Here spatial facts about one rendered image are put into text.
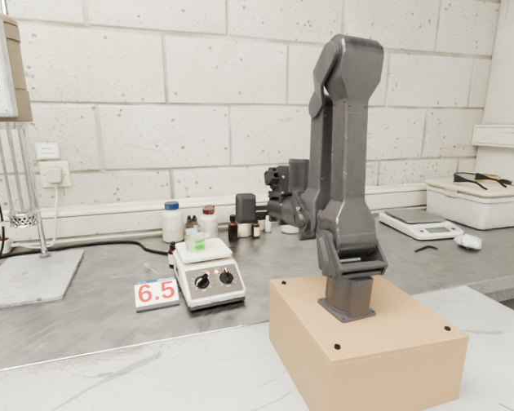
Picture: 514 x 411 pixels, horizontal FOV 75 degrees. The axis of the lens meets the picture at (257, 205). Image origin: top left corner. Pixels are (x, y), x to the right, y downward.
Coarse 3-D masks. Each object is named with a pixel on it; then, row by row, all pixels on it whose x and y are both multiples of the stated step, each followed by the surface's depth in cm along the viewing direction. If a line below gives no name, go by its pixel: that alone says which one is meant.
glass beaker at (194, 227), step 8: (192, 216) 83; (200, 216) 83; (184, 224) 79; (192, 224) 83; (200, 224) 78; (184, 232) 80; (192, 232) 79; (200, 232) 79; (184, 240) 81; (192, 240) 79; (200, 240) 80; (192, 248) 80; (200, 248) 80
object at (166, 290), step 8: (136, 288) 75; (144, 288) 75; (152, 288) 76; (160, 288) 76; (168, 288) 76; (136, 296) 74; (144, 296) 74; (152, 296) 74; (160, 296) 75; (168, 296) 75; (176, 296) 76
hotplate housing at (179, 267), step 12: (180, 264) 79; (192, 264) 78; (204, 264) 78; (216, 264) 78; (180, 276) 78; (240, 276) 78; (192, 300) 71; (204, 300) 71; (216, 300) 72; (228, 300) 74; (240, 300) 75
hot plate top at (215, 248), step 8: (208, 240) 89; (216, 240) 89; (176, 248) 83; (184, 248) 83; (208, 248) 83; (216, 248) 83; (224, 248) 83; (184, 256) 78; (192, 256) 78; (200, 256) 78; (208, 256) 78; (216, 256) 79; (224, 256) 79
